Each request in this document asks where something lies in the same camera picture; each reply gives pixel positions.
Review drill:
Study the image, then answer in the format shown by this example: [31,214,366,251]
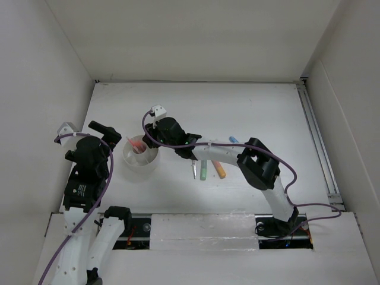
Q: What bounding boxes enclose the purple cable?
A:
[141,109,343,243]
[37,132,115,285]

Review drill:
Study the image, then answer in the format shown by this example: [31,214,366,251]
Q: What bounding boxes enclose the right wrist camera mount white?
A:
[150,104,167,120]

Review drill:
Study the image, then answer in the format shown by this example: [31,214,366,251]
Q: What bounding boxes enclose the black handled scissors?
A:
[191,160,197,179]

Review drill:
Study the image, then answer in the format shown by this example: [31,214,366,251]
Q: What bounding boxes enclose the thin red pen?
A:
[127,137,143,153]

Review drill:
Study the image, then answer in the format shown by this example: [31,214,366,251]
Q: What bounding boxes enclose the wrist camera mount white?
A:
[56,122,77,146]
[150,104,167,120]

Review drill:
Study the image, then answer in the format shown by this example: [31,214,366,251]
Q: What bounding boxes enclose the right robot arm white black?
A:
[142,117,299,236]

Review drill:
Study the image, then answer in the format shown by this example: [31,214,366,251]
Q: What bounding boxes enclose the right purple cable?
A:
[141,109,343,243]

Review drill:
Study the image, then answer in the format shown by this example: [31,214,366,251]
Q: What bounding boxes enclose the aluminium rail right side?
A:
[296,78,346,211]

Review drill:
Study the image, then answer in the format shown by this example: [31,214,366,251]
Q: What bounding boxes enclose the purple red marker pen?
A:
[131,141,147,154]

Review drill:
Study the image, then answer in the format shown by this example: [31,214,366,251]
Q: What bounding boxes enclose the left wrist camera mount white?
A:
[56,122,77,146]

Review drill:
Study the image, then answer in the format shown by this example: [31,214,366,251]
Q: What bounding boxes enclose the white round divided organizer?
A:
[123,135,160,174]

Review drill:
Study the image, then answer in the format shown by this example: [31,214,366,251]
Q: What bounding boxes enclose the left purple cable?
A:
[37,132,115,285]

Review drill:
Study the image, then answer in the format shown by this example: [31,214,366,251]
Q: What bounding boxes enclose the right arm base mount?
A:
[254,214,314,249]

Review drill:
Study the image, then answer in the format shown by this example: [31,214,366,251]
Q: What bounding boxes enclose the green highlighter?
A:
[200,160,207,181]

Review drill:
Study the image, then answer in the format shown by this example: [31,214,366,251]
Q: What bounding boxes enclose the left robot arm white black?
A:
[38,121,132,284]

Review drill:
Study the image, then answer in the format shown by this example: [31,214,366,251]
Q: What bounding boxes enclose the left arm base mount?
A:
[113,214,151,250]

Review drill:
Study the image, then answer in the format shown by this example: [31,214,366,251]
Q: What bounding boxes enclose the orange yellow highlighter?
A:
[211,160,226,179]

